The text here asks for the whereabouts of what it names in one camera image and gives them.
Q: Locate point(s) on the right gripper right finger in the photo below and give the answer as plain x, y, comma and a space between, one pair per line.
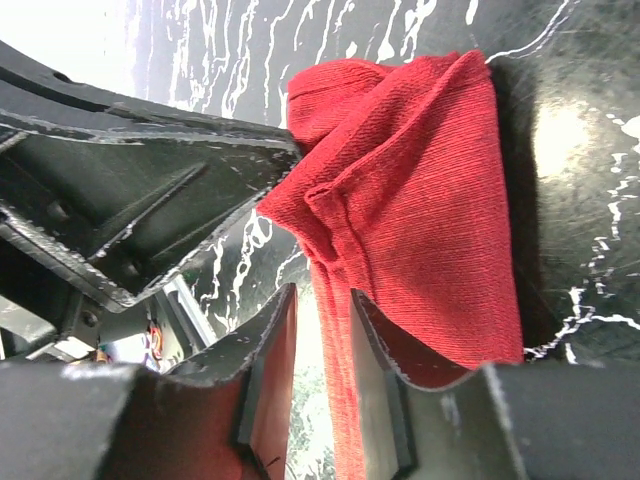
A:
423, 416

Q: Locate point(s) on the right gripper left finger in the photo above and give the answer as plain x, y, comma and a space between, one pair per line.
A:
222, 414

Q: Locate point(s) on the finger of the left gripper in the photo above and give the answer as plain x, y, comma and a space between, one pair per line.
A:
35, 94
118, 203

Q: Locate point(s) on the dark red cloth napkin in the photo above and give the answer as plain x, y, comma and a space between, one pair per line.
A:
401, 194

